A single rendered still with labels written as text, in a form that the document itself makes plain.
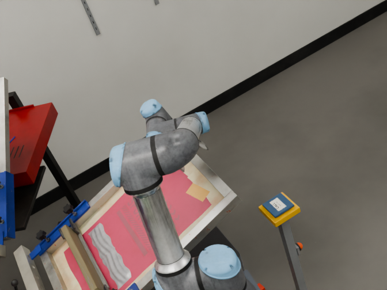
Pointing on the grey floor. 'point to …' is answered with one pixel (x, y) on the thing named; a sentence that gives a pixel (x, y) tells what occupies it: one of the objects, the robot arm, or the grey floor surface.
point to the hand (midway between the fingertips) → (194, 159)
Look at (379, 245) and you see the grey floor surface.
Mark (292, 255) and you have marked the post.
